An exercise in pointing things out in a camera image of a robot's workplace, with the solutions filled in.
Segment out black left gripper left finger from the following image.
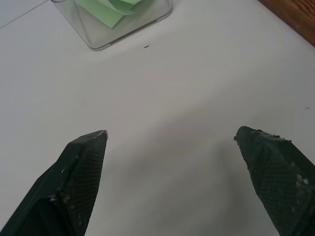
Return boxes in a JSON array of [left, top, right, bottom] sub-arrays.
[[0, 130, 109, 236]]

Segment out clear plastic box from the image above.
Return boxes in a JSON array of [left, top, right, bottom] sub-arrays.
[[50, 0, 174, 51]]

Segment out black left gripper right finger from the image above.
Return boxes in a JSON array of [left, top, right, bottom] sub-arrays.
[[233, 125, 315, 236]]

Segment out green paper note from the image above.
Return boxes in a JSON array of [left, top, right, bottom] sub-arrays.
[[108, 0, 151, 11], [74, 0, 137, 30]]

